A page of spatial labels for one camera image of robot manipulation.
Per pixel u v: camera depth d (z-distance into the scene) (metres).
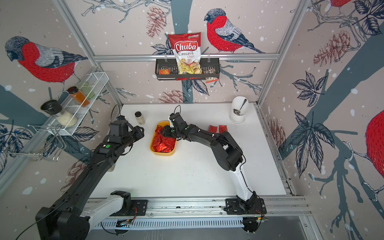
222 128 1.04
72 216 0.37
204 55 0.90
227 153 0.54
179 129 0.74
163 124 1.05
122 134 0.60
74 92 0.70
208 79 0.90
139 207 0.73
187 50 0.81
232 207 0.73
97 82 0.93
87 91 0.77
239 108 1.05
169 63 0.94
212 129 1.04
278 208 0.76
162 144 0.92
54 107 0.60
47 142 0.66
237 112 1.10
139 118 1.03
